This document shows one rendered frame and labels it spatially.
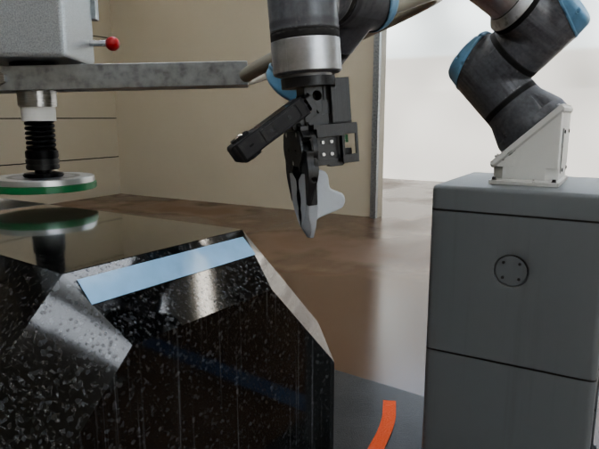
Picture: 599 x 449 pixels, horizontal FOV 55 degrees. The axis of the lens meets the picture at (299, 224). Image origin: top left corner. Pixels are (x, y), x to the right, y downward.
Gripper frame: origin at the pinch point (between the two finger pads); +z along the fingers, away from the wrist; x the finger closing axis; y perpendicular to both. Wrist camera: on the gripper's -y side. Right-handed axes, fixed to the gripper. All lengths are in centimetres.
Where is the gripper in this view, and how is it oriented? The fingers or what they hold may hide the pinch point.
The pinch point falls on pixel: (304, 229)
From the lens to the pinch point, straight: 78.1
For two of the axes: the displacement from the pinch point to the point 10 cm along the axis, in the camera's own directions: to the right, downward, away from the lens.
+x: -3.3, -1.4, 9.3
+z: 0.8, 9.8, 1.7
